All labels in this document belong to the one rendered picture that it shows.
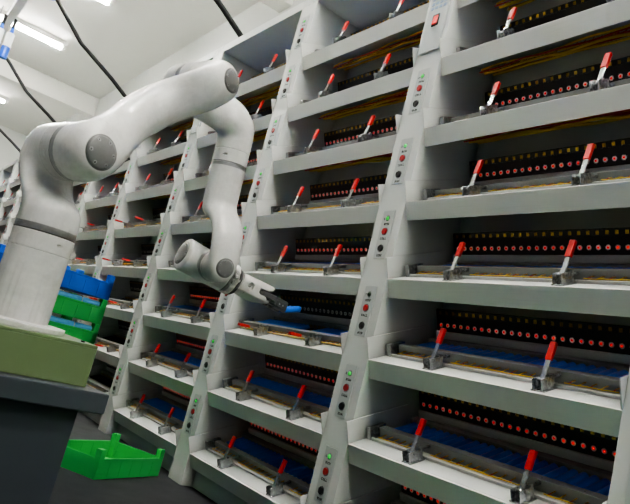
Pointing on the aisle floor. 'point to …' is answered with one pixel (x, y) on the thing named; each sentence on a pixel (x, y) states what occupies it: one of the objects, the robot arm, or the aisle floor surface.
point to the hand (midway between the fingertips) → (277, 304)
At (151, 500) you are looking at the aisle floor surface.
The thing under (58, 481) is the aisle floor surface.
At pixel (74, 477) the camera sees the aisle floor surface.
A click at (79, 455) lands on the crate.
